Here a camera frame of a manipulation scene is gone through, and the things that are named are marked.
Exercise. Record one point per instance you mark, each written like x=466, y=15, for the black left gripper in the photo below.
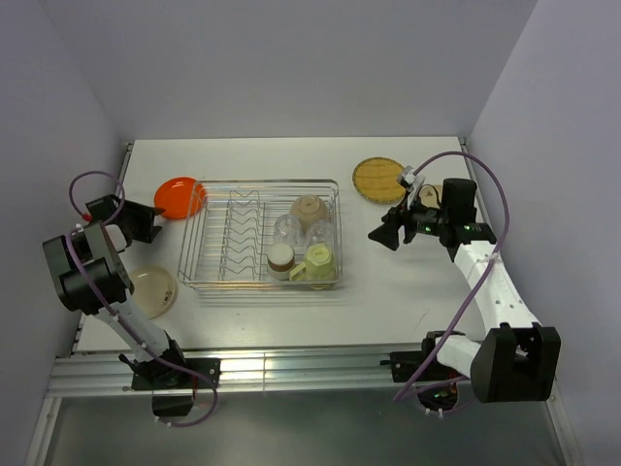
x=146, y=215

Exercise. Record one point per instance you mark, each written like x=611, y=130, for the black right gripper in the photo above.
x=387, y=233

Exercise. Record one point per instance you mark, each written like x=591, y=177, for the orange plastic plate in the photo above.
x=180, y=197

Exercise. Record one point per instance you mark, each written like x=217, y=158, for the yellow woven-pattern plate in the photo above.
x=375, y=179

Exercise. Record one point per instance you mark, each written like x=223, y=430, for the clear drinking glass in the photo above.
x=288, y=230
x=320, y=232

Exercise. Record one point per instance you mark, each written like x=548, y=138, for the cream plate with writing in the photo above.
x=155, y=290

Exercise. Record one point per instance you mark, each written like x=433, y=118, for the pale green mug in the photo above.
x=319, y=264

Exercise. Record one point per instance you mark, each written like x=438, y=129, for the beige ceramic bowl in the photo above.
x=309, y=209

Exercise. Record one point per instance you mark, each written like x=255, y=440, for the metal tin cup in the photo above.
x=281, y=260

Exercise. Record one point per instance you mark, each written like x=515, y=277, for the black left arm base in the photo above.
x=153, y=376

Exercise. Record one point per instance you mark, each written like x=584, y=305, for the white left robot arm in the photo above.
x=89, y=277

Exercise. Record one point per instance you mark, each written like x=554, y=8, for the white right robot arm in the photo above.
x=518, y=357

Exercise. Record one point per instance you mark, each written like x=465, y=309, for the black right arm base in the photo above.
x=403, y=364

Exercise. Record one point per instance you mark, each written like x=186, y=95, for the beige floral plate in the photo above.
x=430, y=195

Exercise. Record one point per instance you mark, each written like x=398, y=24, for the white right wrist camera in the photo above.
x=412, y=183

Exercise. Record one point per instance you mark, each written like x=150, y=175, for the wire dish rack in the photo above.
x=231, y=225

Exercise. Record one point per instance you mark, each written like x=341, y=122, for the aluminium front rail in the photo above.
x=240, y=370

